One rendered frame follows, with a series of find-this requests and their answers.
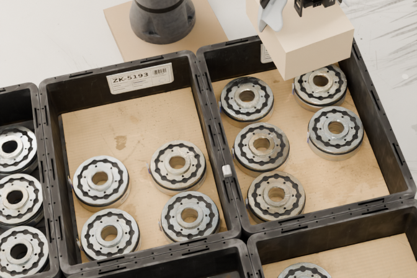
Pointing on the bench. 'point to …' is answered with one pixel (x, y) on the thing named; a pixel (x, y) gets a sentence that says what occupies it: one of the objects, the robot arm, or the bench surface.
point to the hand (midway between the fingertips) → (298, 14)
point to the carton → (302, 34)
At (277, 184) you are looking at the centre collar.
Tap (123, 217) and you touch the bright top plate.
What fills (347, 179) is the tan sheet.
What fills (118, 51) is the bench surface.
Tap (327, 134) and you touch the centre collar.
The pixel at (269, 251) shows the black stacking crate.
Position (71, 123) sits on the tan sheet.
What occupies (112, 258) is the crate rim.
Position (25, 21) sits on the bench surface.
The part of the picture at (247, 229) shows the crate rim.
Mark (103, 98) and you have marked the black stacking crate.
